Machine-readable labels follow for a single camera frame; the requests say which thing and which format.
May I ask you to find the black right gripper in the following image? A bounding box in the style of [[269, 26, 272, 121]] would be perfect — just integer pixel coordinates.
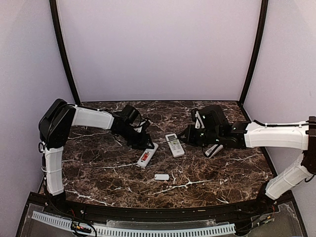
[[178, 123, 222, 147]]

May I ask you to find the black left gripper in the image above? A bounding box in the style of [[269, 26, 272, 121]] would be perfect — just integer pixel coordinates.
[[117, 125, 155, 150]]

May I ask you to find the white remote with compartment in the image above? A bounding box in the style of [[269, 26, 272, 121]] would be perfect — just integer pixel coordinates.
[[137, 143, 158, 167]]

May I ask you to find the red orange battery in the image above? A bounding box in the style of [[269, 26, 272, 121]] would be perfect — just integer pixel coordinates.
[[141, 151, 152, 162]]

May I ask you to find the white remote with green buttons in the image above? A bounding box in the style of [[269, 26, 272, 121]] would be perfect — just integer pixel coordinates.
[[165, 133, 185, 158]]

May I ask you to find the white battery cover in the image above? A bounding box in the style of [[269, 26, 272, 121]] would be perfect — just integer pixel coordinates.
[[154, 174, 169, 181]]

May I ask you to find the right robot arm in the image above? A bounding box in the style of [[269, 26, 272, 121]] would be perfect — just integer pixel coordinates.
[[178, 105, 316, 214]]

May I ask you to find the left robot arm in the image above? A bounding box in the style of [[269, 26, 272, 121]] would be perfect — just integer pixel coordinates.
[[39, 99, 158, 196]]

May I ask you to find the slim white remote control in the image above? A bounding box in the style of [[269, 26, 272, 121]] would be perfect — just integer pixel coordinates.
[[204, 145, 223, 158]]

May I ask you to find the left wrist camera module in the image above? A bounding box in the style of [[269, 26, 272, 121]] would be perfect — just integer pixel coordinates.
[[134, 118, 151, 133]]

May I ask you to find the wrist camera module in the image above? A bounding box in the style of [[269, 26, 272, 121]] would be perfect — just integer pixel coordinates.
[[134, 118, 151, 133], [193, 110, 204, 129]]

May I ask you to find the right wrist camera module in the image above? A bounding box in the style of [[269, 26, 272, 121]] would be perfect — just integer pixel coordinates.
[[193, 110, 204, 129]]

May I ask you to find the black front rail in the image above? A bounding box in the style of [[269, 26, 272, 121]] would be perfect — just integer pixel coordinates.
[[29, 191, 294, 225]]

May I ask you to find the white slotted cable duct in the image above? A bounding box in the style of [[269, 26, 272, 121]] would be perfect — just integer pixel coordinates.
[[32, 211, 236, 237]]

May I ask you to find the black right frame post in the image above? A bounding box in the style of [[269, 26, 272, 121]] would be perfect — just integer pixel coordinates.
[[238, 0, 269, 106]]

